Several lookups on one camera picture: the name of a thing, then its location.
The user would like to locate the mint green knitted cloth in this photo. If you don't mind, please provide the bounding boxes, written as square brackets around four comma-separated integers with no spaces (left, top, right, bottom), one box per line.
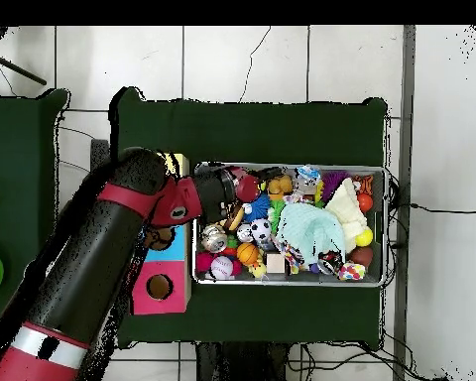
[276,201,347,266]

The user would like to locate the wooden box with three holes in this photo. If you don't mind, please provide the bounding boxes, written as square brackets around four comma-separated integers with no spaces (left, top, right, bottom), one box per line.
[130,152,192,317]

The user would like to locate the blue fuzzy puffer ball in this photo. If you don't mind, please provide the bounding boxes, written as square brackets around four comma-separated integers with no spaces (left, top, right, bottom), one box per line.
[241,192,272,223]

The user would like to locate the black and white soccer ball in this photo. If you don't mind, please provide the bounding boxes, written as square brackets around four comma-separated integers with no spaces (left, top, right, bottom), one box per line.
[250,217,272,242]

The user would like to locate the purple spiky ball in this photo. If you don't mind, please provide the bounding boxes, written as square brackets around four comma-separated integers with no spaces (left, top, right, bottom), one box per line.
[320,170,350,199]

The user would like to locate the small orange basketball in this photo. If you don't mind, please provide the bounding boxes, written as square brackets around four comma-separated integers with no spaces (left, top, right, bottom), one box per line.
[236,242,260,266]

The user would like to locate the small wooden cube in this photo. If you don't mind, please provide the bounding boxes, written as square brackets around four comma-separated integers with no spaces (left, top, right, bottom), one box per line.
[265,253,286,274]

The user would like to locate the yellow duck plush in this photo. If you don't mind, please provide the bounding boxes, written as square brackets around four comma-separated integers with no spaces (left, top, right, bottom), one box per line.
[247,259,268,281]

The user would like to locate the cream knitted cloth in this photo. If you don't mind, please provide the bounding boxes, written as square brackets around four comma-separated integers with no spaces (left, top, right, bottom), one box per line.
[324,177,368,253]

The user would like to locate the white baseball with red stitching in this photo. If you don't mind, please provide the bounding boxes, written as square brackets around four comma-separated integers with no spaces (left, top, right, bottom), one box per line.
[209,255,234,281]

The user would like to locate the dark green side table cloth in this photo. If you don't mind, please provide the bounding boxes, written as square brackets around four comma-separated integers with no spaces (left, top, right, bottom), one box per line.
[0,87,77,344]

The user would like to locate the black tripod leg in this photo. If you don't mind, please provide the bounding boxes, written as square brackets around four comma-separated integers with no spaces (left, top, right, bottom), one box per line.
[0,49,48,86]

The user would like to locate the wire mesh bin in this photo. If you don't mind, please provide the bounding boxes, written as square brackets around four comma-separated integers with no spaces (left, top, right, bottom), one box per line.
[192,160,390,288]

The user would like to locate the black floor cable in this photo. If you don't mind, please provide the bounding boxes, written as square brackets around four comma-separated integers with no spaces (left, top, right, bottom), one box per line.
[410,202,476,215]

